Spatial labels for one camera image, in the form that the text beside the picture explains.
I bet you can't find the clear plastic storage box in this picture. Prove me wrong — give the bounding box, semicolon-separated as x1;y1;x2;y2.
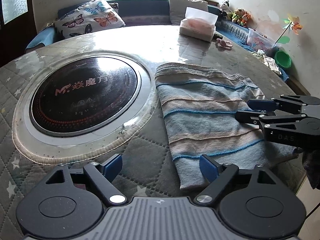
246;28;275;53

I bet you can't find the white pillow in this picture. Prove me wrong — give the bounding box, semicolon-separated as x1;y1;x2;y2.
169;0;209;26

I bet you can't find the grey quilted star table cover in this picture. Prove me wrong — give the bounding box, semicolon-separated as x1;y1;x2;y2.
0;25;310;205

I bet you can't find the green plastic basin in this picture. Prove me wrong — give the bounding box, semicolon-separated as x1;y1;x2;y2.
275;50;292;68

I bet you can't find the colourful pinwheel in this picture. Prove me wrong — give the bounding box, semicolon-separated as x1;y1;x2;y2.
274;14;303;44

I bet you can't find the blue patterned seat cushion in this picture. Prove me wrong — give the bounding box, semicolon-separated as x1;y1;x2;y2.
215;20;250;46

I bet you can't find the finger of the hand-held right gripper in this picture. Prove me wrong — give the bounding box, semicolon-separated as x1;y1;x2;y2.
247;95;320;113
235;111;308;125

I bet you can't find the white tissue box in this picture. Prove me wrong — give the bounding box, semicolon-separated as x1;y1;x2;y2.
179;7;218;42

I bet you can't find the round black induction cooktop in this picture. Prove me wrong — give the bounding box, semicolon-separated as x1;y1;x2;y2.
25;54;145;140

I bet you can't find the white cloth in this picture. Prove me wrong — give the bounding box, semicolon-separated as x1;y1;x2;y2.
251;50;282;74

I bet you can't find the dark blue sofa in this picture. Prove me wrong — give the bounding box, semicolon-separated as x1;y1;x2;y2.
57;0;225;27

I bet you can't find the butterfly print pillow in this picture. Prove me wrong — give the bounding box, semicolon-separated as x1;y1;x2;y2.
54;0;126;40

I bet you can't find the striped blue beige towel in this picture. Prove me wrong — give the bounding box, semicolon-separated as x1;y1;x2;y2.
154;63;299;190

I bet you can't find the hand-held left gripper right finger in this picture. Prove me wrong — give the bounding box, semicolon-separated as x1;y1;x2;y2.
195;154;282;207

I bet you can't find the small pink toy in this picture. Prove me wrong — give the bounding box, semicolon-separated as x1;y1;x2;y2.
216;38;233;49

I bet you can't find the orange plush toy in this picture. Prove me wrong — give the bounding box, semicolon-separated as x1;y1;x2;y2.
240;11;252;28

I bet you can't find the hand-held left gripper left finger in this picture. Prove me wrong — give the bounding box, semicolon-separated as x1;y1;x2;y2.
41;154;127;207

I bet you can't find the black white cow plush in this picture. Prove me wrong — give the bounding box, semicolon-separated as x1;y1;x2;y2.
217;0;233;18

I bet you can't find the wooden door with frosted glass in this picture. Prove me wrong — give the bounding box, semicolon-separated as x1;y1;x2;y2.
0;0;32;67

